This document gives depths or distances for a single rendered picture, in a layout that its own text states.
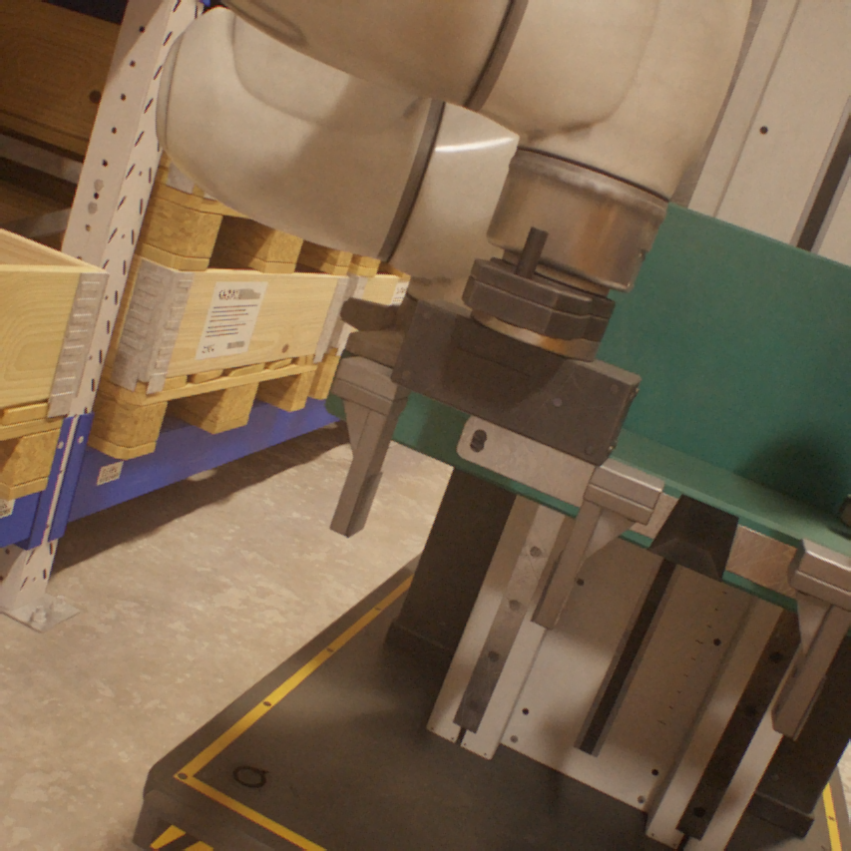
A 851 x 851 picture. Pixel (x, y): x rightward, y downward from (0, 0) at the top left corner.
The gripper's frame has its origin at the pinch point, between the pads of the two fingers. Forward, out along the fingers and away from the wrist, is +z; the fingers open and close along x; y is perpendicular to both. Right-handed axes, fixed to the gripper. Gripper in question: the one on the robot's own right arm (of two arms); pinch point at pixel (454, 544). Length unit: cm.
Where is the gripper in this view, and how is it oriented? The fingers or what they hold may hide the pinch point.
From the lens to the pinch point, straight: 58.6
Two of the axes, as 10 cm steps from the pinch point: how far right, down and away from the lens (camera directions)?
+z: -3.3, 9.2, 2.3
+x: -9.0, -3.8, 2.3
